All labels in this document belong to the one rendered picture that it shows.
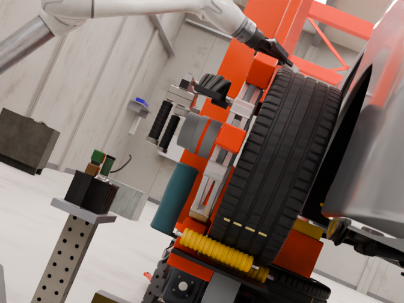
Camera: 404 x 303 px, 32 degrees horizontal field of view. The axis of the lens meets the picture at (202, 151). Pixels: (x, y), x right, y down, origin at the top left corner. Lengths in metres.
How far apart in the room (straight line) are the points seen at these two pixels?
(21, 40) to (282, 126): 1.06
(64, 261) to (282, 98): 1.04
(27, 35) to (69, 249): 0.81
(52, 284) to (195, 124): 0.81
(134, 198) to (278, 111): 7.74
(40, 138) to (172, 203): 8.05
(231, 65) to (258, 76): 0.69
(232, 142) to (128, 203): 7.80
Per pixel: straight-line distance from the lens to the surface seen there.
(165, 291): 2.74
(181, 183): 2.54
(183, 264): 2.42
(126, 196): 9.89
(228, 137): 2.11
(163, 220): 2.55
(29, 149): 10.54
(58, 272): 2.70
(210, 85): 2.29
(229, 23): 2.56
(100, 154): 2.47
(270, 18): 3.03
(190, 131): 2.42
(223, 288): 2.42
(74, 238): 2.68
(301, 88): 2.30
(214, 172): 2.19
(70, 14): 2.55
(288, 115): 2.19
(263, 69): 2.29
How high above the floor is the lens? 0.64
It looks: 4 degrees up
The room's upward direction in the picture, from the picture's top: 23 degrees clockwise
